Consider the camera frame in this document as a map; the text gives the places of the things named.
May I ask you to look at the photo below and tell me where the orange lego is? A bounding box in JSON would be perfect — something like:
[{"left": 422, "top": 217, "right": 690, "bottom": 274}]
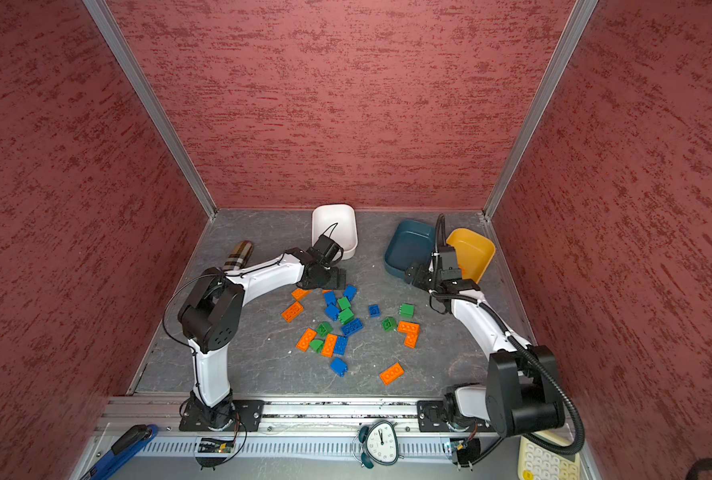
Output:
[
  {"left": 321, "top": 334, "right": 339, "bottom": 358},
  {"left": 296, "top": 328, "right": 317, "bottom": 352},
  {"left": 379, "top": 362, "right": 405, "bottom": 386},
  {"left": 404, "top": 334, "right": 418, "bottom": 348},
  {"left": 397, "top": 321, "right": 420, "bottom": 335},
  {"left": 292, "top": 288, "right": 311, "bottom": 301},
  {"left": 282, "top": 301, "right": 304, "bottom": 323}
]

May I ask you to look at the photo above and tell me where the green lego square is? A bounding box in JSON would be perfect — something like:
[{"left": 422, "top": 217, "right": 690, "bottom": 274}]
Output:
[{"left": 399, "top": 303, "right": 415, "bottom": 319}]

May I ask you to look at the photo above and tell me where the green lego small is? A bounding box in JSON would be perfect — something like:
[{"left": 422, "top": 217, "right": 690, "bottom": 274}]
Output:
[{"left": 381, "top": 317, "right": 398, "bottom": 332}]

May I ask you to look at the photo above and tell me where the blue lego long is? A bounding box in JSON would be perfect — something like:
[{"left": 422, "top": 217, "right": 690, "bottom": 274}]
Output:
[{"left": 341, "top": 318, "right": 364, "bottom": 337}]

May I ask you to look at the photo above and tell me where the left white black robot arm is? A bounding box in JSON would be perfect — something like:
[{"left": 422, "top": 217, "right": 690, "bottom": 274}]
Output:
[{"left": 178, "top": 234, "right": 346, "bottom": 431}]

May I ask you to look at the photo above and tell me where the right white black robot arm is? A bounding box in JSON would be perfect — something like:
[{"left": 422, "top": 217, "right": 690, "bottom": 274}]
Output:
[{"left": 404, "top": 246, "right": 566, "bottom": 438}]

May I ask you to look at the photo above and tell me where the yellow rectangular container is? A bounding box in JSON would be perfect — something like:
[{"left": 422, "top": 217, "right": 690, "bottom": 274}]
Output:
[{"left": 447, "top": 228, "right": 496, "bottom": 283}]

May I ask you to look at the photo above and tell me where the teal rectangular container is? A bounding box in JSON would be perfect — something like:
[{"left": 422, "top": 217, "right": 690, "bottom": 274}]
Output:
[{"left": 384, "top": 219, "right": 435, "bottom": 280}]

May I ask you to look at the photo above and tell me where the white rectangular container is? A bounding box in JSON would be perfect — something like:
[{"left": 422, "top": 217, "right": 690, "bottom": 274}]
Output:
[{"left": 312, "top": 204, "right": 358, "bottom": 260}]

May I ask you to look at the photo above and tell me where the plaid brown cylinder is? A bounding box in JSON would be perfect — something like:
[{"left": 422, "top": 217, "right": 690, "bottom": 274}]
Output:
[{"left": 222, "top": 240, "right": 254, "bottom": 272}]

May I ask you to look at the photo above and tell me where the blue lego front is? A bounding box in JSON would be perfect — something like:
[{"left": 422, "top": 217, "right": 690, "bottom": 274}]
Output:
[{"left": 330, "top": 358, "right": 348, "bottom": 377}]

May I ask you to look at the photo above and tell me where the white analog clock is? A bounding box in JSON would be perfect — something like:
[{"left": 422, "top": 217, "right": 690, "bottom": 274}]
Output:
[{"left": 358, "top": 420, "right": 400, "bottom": 469}]

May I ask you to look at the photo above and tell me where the yellow calculator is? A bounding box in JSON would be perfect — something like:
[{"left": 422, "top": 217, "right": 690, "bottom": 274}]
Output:
[{"left": 517, "top": 436, "right": 582, "bottom": 480}]

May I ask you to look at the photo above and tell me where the blue utility knife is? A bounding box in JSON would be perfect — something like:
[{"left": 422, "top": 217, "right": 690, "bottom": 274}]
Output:
[{"left": 80, "top": 424, "right": 159, "bottom": 480}]

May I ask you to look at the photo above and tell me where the black corrugated cable hose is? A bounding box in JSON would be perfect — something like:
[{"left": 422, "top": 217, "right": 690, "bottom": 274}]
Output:
[{"left": 433, "top": 213, "right": 586, "bottom": 455}]

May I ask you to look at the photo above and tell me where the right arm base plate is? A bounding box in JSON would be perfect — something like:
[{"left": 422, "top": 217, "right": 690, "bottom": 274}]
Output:
[{"left": 416, "top": 400, "right": 495, "bottom": 433}]

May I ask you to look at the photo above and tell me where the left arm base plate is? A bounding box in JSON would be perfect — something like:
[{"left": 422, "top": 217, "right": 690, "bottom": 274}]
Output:
[{"left": 179, "top": 399, "right": 265, "bottom": 433}]

